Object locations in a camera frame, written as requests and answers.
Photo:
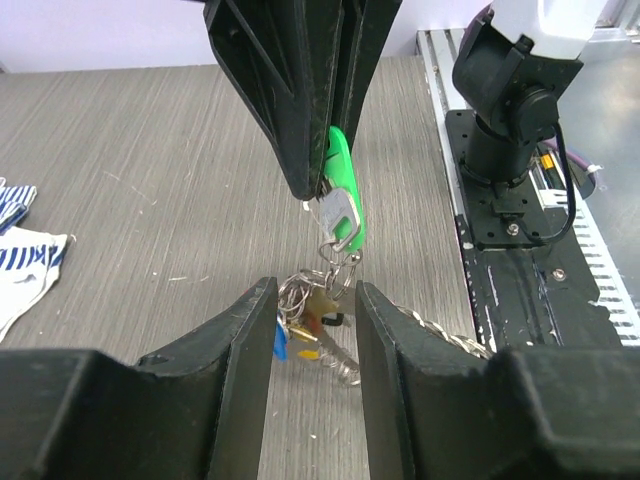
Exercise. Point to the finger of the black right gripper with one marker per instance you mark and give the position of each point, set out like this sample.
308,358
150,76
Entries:
365,29
282,57

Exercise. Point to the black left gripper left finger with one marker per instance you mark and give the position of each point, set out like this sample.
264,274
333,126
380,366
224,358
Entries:
192,409

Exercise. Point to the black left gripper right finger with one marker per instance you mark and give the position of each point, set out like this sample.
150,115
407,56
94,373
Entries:
434,411

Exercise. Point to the green key tag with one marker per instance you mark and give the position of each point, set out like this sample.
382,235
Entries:
338,169

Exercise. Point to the blue key tag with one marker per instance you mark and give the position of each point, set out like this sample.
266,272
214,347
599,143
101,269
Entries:
280,347

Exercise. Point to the yellow key tag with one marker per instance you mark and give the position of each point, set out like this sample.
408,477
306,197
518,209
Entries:
303,344

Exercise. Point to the black key tag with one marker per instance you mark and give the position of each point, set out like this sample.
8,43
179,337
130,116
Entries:
333,319

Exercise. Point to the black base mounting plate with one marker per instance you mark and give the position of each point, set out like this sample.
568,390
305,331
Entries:
521,293

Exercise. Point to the striped blue white cloth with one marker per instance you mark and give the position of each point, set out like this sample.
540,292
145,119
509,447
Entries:
31,261

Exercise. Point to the white slotted cable duct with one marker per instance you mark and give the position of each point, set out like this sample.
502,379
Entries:
613,293

